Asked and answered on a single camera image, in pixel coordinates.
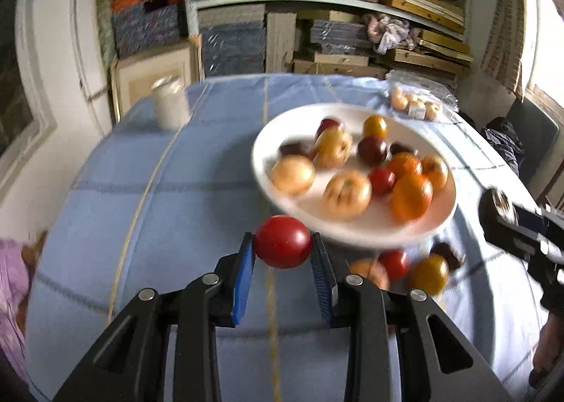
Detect large orange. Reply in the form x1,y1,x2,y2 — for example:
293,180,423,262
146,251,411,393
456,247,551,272
389,173,433,223

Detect yellow orange small fruit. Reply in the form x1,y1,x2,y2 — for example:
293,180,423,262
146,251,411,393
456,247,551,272
362,115,388,138

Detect yellow striped apple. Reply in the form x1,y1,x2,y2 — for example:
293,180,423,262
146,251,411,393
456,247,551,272
314,126,353,169

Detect pale yellow round fruit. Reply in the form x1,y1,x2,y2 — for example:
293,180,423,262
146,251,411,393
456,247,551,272
270,155,317,195

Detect purple cloth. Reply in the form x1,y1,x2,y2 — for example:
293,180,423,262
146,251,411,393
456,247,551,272
0,238,35,380

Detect small orange mandarin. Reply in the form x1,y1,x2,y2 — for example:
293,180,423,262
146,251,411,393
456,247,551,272
386,152,423,181

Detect pale striped peach fruit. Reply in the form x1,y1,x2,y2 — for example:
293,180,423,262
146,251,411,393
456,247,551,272
322,170,372,221

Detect small red tomato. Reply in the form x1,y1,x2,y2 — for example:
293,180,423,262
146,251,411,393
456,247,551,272
368,167,396,197

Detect white oval plate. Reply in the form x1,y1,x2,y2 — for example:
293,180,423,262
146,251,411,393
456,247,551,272
251,103,456,250

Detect dark plum on plate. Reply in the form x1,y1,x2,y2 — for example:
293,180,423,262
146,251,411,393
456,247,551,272
389,142,419,156

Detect clear plastic fruit package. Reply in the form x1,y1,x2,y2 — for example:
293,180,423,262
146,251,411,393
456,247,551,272
385,69,459,122

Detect crumpled pink cloth on shelf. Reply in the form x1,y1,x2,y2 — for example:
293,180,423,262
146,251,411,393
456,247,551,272
362,13,421,55

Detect white drink can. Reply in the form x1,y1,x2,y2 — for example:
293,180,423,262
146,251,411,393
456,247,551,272
151,76,191,131

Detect framed picture leaning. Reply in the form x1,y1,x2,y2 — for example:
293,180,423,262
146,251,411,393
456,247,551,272
110,36,204,122

